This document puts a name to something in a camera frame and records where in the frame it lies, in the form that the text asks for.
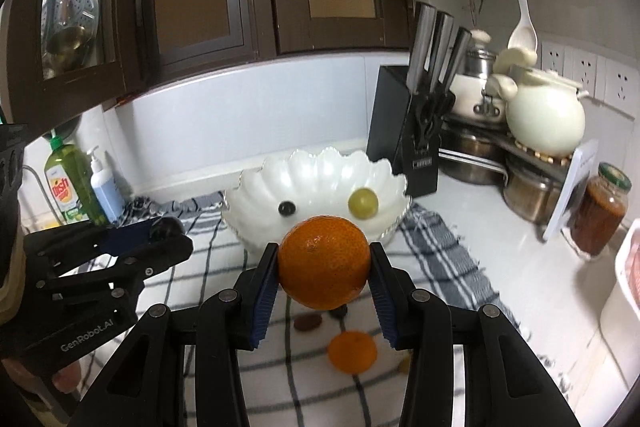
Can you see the white ceramic pot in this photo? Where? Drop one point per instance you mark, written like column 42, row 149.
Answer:
column 545, row 117

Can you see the white cooker pot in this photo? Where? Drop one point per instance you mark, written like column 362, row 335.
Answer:
column 470, row 94

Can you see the checked grey white cloth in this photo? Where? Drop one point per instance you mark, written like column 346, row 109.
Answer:
column 440, row 267

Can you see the glass jar of red sauce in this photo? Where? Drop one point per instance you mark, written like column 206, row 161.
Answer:
column 600, row 217

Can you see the large orange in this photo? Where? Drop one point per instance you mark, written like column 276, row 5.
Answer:
column 325, row 262

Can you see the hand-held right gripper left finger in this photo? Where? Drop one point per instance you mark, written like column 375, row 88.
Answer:
column 262, row 302

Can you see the white wall socket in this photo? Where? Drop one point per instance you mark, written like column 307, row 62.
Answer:
column 584, row 72
column 622, row 82
column 553, row 57

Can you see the white hanging ladle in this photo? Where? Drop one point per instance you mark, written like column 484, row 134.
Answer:
column 522, row 34

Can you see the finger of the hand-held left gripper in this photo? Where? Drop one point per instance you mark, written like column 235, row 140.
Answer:
column 100, row 281
column 130, row 237

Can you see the blue pump bottle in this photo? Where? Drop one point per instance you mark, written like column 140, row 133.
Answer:
column 106, row 194

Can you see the brown oval fruit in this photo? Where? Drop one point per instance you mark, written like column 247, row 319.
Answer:
column 306, row 322

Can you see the steel lidded canister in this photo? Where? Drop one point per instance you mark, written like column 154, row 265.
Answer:
column 477, row 62

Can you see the small dark grape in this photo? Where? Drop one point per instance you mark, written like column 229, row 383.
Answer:
column 287, row 208

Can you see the black knife block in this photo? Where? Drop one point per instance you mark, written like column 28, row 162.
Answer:
column 387, row 122

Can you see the white plastic container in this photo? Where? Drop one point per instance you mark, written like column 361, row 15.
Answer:
column 620, row 297

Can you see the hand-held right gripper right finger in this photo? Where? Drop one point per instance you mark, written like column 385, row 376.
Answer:
column 382, row 302

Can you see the person's left hand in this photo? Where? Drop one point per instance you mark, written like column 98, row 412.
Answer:
column 30, row 387

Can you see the green grape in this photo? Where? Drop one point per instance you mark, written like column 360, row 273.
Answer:
column 363, row 204

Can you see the green dish soap bottle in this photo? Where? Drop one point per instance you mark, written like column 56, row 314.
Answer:
column 65, row 187

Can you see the steel steamer plate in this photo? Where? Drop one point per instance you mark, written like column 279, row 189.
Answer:
column 70, row 27

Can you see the wooden bead trivet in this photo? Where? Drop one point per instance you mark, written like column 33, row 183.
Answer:
column 542, row 154

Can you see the white board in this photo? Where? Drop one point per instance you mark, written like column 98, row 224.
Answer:
column 570, row 187

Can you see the white scalloped bowl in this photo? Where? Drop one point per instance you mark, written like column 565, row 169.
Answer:
column 310, row 182

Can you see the small orange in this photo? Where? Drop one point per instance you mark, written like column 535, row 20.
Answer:
column 352, row 353

